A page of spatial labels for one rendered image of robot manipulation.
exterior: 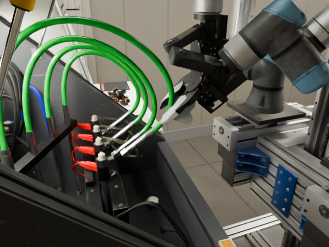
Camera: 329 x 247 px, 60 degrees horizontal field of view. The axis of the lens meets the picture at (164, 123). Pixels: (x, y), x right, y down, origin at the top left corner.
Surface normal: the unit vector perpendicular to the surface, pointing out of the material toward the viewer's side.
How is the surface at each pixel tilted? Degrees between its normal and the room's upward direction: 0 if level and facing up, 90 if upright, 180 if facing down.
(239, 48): 71
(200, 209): 0
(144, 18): 90
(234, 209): 0
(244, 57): 96
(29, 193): 43
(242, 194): 0
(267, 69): 90
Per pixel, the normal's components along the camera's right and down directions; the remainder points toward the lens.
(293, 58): -0.33, 0.41
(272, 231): 0.00, -0.91
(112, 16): 0.36, 0.39
